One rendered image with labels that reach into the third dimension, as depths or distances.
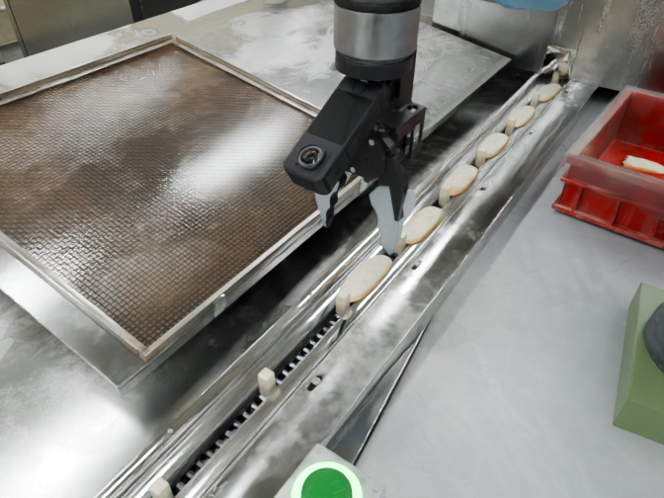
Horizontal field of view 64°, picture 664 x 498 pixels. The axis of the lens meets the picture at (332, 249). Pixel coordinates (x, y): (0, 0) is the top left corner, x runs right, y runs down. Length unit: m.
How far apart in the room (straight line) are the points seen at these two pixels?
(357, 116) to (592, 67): 0.85
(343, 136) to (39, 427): 0.43
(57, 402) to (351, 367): 0.32
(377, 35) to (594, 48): 0.84
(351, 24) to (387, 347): 0.32
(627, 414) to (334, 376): 0.30
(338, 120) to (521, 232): 0.44
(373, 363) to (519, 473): 0.17
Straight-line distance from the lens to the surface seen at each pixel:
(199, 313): 0.58
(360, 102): 0.49
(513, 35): 1.30
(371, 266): 0.68
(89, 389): 0.66
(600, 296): 0.78
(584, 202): 0.89
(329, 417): 0.53
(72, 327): 0.61
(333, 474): 0.45
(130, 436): 0.61
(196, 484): 0.53
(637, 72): 1.27
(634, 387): 0.62
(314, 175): 0.46
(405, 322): 0.61
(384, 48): 0.48
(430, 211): 0.78
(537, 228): 0.86
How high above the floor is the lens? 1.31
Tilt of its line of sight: 40 degrees down
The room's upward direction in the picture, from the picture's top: straight up
